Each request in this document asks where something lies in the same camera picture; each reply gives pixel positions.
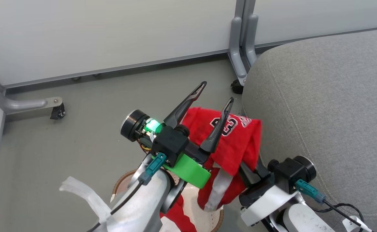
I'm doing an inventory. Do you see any right arm black teal-plug cable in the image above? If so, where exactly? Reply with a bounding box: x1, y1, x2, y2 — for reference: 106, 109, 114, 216
295, 179, 374, 232

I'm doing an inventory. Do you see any white cable label tag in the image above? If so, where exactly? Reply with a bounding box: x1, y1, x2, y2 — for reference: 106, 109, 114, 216
343, 217, 363, 231

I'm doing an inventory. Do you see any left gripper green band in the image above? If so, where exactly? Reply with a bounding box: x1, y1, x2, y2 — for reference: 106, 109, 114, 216
121, 81, 234, 189

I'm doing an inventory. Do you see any grey metal partition leg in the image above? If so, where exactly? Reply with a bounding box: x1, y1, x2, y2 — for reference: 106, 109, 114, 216
0, 64, 63, 115

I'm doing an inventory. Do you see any grey fabric sofa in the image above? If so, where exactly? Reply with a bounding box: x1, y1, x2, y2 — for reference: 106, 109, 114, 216
242, 27, 377, 232

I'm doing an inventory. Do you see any red basketball jersey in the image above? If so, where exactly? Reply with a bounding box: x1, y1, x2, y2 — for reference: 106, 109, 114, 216
159, 107, 262, 232

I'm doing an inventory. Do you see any left arm black teal-plug cable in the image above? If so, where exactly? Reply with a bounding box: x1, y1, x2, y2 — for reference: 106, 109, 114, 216
87, 152, 167, 232

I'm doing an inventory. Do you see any black caster wheel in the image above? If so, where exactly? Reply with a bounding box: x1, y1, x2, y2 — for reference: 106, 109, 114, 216
50, 102, 66, 120
230, 79, 245, 95

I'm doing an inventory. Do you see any grey metal partition post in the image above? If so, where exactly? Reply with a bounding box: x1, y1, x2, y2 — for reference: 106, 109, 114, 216
228, 0, 259, 86

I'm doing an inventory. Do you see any arm black teal-plug cable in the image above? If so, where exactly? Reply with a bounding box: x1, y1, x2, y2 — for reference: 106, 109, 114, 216
295, 179, 374, 232
87, 152, 167, 232

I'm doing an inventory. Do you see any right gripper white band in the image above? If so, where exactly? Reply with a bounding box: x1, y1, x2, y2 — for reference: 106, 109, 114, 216
239, 154, 317, 227

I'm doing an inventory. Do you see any white tape strip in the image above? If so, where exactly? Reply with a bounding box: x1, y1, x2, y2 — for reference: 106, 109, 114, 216
60, 176, 112, 223

